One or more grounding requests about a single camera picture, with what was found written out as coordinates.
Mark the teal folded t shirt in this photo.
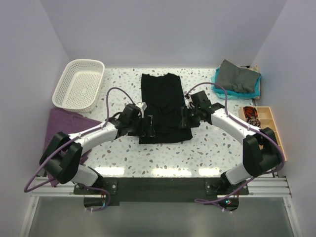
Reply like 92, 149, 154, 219
211, 66, 261, 99

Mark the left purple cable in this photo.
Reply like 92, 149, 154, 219
23, 87, 139, 212

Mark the wooden compartment tray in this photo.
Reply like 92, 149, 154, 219
238, 106, 288, 161

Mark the white plastic basket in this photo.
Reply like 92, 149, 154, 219
52, 59, 105, 113

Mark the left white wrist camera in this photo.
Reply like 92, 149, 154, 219
135, 102, 147, 118

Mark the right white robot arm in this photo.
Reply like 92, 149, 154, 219
179, 91, 284, 194

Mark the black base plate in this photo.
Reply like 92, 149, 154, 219
74, 177, 249, 210

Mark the black t shirt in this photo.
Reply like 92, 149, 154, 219
139, 73, 193, 144

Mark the purple cloth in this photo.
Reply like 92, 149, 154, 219
42, 108, 104, 187

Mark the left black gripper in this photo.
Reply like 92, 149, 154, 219
128, 115, 155, 137

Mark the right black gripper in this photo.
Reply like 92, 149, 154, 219
178, 106, 200, 129

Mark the aluminium rail frame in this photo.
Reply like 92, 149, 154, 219
19, 176, 303, 237

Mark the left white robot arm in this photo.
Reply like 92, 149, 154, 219
39, 102, 155, 194

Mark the grey folded t shirt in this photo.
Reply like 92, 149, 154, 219
215, 59, 261, 93

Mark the red patterned cloth in tray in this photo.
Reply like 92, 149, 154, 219
243, 106, 261, 127

